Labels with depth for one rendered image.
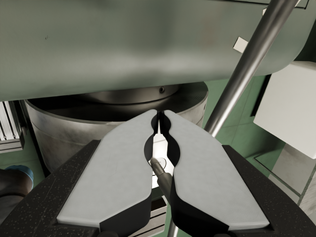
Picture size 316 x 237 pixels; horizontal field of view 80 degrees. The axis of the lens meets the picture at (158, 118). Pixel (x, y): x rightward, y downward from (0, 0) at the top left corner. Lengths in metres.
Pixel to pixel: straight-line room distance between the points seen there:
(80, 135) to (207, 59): 0.17
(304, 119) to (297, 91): 0.27
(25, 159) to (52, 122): 1.56
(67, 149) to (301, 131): 2.18
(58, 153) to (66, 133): 0.05
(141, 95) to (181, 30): 0.11
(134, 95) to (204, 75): 0.09
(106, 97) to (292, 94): 2.14
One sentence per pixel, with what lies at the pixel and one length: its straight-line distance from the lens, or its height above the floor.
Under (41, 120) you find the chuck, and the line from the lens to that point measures 0.28.
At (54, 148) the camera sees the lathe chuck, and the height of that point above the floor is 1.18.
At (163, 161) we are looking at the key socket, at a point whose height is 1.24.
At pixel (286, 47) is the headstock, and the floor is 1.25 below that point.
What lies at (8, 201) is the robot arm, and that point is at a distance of 0.56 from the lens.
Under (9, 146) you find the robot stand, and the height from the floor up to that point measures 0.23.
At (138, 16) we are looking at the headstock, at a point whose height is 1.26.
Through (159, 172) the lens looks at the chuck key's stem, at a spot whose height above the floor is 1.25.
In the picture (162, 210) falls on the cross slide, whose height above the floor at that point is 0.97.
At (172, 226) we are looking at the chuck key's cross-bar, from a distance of 0.27.
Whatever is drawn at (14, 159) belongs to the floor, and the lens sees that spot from 1.83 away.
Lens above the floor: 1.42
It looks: 52 degrees down
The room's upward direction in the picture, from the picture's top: 140 degrees clockwise
